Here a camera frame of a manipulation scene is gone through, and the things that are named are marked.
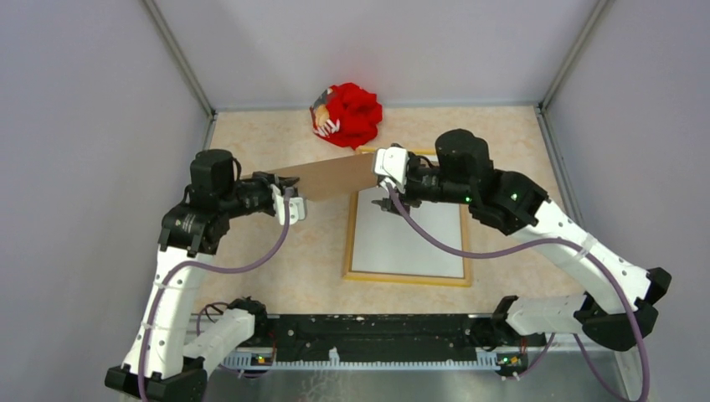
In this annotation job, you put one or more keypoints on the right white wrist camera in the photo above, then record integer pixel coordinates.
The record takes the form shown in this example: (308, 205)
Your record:
(390, 166)

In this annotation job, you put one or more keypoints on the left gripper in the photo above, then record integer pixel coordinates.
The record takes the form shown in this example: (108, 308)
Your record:
(269, 178)

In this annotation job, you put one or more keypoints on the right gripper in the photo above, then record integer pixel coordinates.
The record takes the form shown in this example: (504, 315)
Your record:
(408, 200)

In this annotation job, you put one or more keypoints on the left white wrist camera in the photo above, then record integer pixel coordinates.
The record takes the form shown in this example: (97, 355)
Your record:
(289, 206)

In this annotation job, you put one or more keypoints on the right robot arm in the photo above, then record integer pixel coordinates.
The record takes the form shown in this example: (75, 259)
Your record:
(617, 306)

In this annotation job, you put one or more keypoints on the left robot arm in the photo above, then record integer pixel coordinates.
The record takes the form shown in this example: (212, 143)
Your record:
(177, 277)

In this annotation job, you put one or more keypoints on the building photo print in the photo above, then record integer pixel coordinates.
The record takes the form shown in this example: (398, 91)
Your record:
(407, 238)

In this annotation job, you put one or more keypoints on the brown cardboard backing board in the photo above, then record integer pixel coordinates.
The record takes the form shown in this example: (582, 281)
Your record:
(332, 178)

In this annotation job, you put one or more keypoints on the yellow wooden picture frame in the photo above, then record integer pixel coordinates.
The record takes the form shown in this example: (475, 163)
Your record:
(349, 244)

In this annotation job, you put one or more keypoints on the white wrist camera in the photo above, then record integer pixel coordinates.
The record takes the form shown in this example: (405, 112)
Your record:
(390, 166)
(289, 206)

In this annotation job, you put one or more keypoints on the aluminium front rail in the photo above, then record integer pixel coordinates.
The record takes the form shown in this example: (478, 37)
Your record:
(508, 363)

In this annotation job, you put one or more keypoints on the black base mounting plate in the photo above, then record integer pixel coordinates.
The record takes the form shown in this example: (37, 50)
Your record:
(384, 338)

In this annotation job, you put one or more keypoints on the red crumpled cloth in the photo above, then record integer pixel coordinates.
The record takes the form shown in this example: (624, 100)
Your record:
(346, 115)

